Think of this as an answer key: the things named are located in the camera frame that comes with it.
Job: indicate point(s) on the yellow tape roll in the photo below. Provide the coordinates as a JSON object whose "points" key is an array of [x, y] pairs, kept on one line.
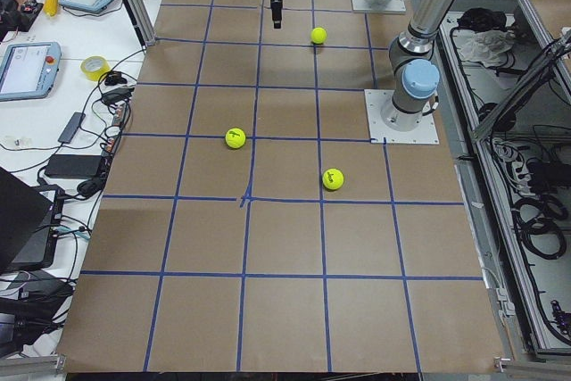
{"points": [[94, 67]]}

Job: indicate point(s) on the grey usb hub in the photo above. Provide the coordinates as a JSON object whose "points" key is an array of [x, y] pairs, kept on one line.
{"points": [[71, 127]]}

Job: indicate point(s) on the tennis ball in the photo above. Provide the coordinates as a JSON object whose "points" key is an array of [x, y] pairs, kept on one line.
{"points": [[332, 179], [318, 36], [235, 138]]}

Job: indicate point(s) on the tennis ball right centre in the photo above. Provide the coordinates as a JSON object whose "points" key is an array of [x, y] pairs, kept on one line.
{"points": [[332, 179]]}

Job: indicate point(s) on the tennis ball left centre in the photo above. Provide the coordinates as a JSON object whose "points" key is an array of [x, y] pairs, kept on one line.
{"points": [[235, 138]]}

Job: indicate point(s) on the yellow corn toy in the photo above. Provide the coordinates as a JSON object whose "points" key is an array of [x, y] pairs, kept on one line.
{"points": [[51, 7]]}

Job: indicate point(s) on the crumpled white cloth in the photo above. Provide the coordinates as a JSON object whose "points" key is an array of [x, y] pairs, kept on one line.
{"points": [[488, 48]]}

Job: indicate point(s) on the black laptop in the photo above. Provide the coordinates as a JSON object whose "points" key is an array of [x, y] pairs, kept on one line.
{"points": [[29, 217]]}

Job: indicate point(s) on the black power adapter brick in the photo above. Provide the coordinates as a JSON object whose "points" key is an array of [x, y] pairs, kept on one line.
{"points": [[73, 166]]}

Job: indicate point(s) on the near teach pendant tablet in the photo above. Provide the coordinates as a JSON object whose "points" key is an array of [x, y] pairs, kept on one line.
{"points": [[28, 71]]}

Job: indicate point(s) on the tennis ball upper middle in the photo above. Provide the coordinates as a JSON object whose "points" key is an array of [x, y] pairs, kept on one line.
{"points": [[318, 36]]}

